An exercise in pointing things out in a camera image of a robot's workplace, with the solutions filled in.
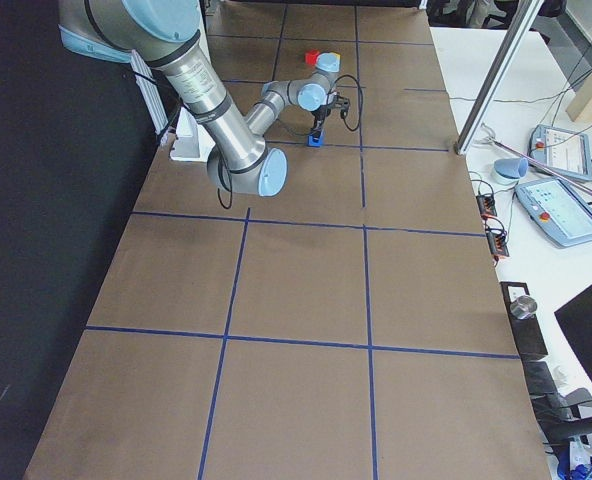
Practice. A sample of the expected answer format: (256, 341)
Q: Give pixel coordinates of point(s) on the mint green tape roll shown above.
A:
(503, 180)

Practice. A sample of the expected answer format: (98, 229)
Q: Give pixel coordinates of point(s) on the blue wooden block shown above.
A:
(315, 144)

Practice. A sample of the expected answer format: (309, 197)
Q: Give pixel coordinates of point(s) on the aluminium frame post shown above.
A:
(525, 15)

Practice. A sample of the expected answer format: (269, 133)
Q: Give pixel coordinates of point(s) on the red wooden block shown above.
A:
(311, 57)

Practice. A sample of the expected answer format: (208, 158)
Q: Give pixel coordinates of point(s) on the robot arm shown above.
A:
(166, 35)

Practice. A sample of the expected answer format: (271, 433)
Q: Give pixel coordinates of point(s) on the metal cup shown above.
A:
(523, 307)

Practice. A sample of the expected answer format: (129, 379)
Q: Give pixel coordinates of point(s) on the light blue cup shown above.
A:
(511, 168)

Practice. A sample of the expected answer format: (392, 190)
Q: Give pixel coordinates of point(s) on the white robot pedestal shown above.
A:
(192, 143)

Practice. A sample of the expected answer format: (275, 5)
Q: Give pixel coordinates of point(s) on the long grabber stick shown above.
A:
(492, 140)

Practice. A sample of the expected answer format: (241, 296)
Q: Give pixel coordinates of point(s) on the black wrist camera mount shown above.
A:
(340, 103)

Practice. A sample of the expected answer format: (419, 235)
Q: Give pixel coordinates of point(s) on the yellow wooden block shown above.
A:
(336, 61)

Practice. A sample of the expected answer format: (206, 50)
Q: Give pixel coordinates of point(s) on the black box on table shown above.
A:
(526, 332)

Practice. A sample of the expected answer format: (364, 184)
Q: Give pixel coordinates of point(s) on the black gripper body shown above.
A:
(320, 117)

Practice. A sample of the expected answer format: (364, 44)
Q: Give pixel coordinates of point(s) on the brown paper table cover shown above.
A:
(351, 327)

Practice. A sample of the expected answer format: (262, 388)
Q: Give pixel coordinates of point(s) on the far teach pendant tablet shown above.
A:
(563, 151)

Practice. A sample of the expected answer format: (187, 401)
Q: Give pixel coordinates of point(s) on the near teach pendant tablet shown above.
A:
(562, 214)

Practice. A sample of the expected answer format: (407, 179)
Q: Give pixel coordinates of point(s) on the orange black connector box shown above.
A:
(486, 205)

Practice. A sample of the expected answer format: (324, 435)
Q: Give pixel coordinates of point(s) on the teach pendant tablet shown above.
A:
(562, 214)
(563, 151)

